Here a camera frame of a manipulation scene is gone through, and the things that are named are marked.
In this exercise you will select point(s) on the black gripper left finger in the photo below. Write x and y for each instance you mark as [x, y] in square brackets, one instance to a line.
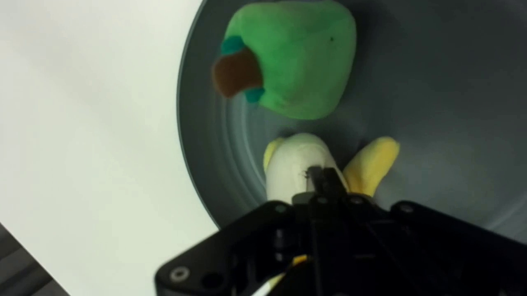
[317, 179]

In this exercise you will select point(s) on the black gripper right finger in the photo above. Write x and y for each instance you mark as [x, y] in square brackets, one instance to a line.
[334, 185]

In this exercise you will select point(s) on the banana plush toy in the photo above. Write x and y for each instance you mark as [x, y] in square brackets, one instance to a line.
[289, 157]

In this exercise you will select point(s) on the green pear plush toy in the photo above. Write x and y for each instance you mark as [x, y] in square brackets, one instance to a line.
[292, 57]

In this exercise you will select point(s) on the dark grey round plate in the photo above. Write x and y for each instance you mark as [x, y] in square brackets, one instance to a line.
[446, 77]

